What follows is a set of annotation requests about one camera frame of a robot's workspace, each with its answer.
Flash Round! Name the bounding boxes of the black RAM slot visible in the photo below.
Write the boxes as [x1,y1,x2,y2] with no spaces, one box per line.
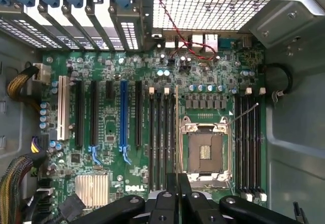
[249,94,256,196]
[242,86,253,202]
[235,94,243,196]
[148,86,156,194]
[155,93,163,193]
[255,86,268,202]
[169,93,177,175]
[162,86,171,193]

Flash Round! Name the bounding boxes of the metal socket cover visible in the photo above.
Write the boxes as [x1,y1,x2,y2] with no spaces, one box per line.
[186,172,232,187]

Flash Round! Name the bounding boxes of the metal socket locking lever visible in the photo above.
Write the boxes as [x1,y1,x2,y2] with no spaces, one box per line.
[227,103,260,128]
[178,129,184,178]

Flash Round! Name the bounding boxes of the CPU socket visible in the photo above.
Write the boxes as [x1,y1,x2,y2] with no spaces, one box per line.
[179,116,233,184]

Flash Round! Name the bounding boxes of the silver finned heatsink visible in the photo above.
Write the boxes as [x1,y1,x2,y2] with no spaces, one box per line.
[74,174,110,209]

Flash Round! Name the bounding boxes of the green Dell motherboard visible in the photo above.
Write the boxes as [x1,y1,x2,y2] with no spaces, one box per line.
[38,48,268,209]

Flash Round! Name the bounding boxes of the long black expansion slot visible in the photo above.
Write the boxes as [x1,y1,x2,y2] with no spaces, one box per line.
[75,80,85,148]
[134,80,143,148]
[88,80,100,165]

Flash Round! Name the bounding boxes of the open grey PC case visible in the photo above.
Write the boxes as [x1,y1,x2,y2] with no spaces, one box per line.
[0,0,325,224]

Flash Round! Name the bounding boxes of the short black expansion slot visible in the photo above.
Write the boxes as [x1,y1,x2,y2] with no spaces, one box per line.
[105,81,114,101]

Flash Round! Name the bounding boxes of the white expansion slot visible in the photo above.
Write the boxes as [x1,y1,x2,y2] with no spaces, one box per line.
[57,75,68,141]

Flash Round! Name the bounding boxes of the black wire plug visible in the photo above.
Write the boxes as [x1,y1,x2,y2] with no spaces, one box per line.
[58,194,86,221]

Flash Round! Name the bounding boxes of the sleeved wires with black plug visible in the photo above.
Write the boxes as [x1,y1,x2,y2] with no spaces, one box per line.
[0,134,49,224]

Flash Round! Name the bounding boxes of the black looped wire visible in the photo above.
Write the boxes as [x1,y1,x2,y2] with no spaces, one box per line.
[263,63,294,102]

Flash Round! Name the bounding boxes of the sleeved wires with white plug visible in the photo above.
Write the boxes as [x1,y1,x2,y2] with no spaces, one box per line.
[6,61,52,106]

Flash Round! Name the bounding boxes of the red black twisted wire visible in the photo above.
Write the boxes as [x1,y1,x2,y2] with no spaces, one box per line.
[156,0,222,61]

